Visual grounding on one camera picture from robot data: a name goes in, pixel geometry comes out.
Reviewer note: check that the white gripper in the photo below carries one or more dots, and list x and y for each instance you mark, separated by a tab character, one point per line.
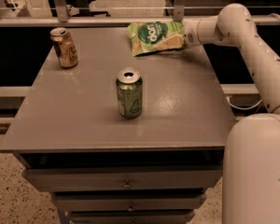
189	34

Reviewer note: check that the green rice chip bag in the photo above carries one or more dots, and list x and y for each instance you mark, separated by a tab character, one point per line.
144	35

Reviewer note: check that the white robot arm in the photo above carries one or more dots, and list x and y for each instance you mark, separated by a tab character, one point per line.
251	165

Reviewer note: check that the green soda can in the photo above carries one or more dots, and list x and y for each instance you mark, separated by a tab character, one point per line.
129	92

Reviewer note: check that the gold soda can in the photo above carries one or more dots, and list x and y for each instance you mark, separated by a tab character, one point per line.
64	47

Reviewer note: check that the metal railing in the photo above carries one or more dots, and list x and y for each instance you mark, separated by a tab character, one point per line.
53	12

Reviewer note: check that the grey drawer cabinet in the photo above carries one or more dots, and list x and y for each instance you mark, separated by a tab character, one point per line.
102	168

